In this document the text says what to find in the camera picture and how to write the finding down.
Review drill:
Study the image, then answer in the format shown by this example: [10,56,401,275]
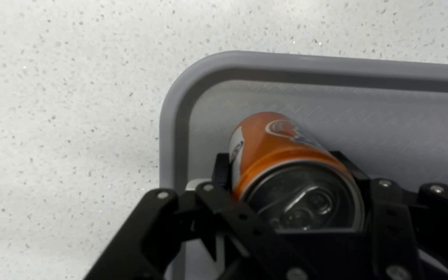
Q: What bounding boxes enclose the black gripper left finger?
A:
[82,151,287,280]

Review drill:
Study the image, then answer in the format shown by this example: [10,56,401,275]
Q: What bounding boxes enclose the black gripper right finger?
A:
[331,149,448,280]

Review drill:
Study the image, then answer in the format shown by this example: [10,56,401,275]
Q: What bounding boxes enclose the orange soda can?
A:
[226,110,366,233]

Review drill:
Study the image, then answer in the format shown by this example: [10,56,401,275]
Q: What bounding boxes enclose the grey plastic tray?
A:
[158,50,448,280]

